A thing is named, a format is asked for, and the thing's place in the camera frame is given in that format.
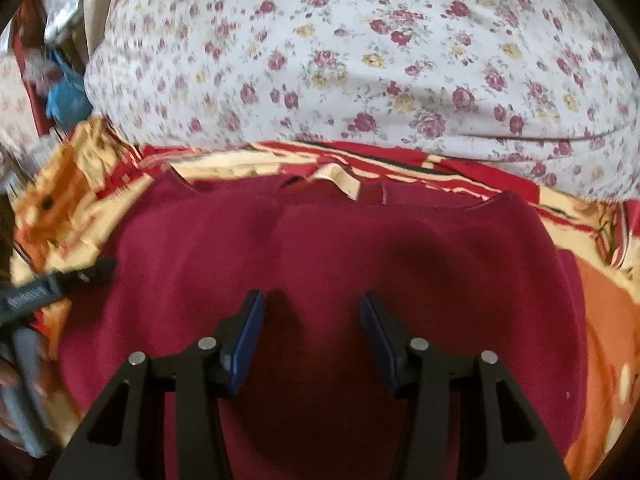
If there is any blue cloth item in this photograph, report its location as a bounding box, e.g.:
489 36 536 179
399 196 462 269
46 50 93 132

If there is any white floral duvet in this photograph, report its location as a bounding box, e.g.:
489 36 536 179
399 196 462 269
85 0 639 200

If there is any orange red patterned bedsheet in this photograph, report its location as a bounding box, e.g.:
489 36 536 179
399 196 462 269
12 118 639 479

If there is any dark red garment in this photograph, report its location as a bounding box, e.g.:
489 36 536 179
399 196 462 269
58 172 587 479

